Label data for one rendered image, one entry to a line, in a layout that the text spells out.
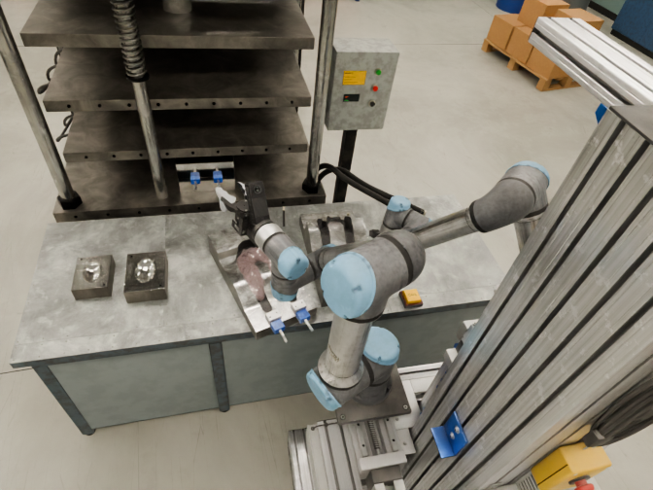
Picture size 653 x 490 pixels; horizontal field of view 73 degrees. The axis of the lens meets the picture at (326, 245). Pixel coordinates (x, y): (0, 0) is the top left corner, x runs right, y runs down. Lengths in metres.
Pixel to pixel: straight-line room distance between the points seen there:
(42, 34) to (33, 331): 1.08
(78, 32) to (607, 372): 1.95
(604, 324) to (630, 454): 2.34
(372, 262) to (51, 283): 1.51
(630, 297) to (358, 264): 0.41
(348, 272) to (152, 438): 1.85
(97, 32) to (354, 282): 1.54
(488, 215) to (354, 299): 0.56
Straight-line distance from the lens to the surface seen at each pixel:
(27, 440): 2.68
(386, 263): 0.83
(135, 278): 1.89
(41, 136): 2.19
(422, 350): 2.38
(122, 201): 2.37
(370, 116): 2.34
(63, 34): 2.07
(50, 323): 1.95
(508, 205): 1.25
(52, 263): 2.15
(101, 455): 2.53
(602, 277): 0.72
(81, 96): 2.17
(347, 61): 2.17
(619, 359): 0.73
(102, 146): 2.30
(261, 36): 2.02
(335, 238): 1.94
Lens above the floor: 2.28
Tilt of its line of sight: 46 degrees down
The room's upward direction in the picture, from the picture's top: 9 degrees clockwise
